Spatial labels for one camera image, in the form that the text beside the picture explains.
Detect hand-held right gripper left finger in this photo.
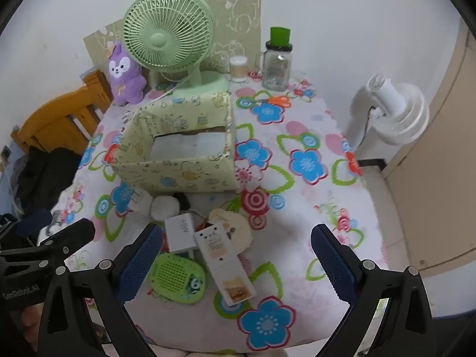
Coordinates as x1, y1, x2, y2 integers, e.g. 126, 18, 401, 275
39, 223, 164, 357

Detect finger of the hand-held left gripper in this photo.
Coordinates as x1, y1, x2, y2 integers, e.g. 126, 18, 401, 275
17, 208, 53, 237
39, 219, 95, 265

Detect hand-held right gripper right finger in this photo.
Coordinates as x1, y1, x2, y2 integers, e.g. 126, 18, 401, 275
310, 224, 436, 357

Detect green perforated case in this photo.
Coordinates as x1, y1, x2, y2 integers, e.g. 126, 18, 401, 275
148, 253, 206, 305

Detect white charger block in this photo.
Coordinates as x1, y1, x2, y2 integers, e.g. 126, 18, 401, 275
165, 214, 198, 253

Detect white round ball object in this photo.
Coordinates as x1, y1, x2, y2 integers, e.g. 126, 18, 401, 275
150, 195, 181, 221

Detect white plug adapter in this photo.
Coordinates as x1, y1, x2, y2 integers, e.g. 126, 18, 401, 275
126, 188, 153, 216

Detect long white printed box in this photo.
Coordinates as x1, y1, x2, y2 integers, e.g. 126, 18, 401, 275
193, 221, 258, 307

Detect cream round compact mirror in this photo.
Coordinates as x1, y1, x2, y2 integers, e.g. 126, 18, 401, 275
208, 208, 253, 251

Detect yellow cartoon print storage box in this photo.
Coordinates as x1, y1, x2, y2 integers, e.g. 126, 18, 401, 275
112, 92, 243, 194

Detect dark clothing pile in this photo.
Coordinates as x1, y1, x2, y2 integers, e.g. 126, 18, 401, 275
17, 147, 80, 216

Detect orange wooden chair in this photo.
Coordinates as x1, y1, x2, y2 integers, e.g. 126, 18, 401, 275
11, 70, 114, 157

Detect beige wooden door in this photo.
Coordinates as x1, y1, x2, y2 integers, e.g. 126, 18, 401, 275
383, 18, 476, 279

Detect purple plush toy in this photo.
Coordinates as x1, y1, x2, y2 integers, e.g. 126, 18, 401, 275
108, 43, 147, 105

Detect white standing fan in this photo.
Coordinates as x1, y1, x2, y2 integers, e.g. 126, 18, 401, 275
344, 74, 430, 157

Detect glass mug jar black lid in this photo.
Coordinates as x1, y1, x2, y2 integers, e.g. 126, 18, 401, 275
255, 42, 294, 92

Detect cotton swab jar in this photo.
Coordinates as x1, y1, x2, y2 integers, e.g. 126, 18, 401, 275
229, 56, 249, 83

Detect green desk fan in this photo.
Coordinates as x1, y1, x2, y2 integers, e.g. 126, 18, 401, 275
123, 0, 229, 101

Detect green plastic cup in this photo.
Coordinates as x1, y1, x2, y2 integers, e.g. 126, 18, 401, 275
270, 27, 292, 47

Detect black fan cable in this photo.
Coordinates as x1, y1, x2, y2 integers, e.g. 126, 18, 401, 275
362, 106, 378, 138

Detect orange handled scissors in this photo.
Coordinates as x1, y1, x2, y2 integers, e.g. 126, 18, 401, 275
256, 96, 292, 107

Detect white fan power cable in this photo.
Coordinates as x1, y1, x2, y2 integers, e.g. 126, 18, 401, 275
149, 78, 194, 103

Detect beige cartoon wall sheet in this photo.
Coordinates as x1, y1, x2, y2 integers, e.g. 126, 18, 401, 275
82, 0, 262, 79

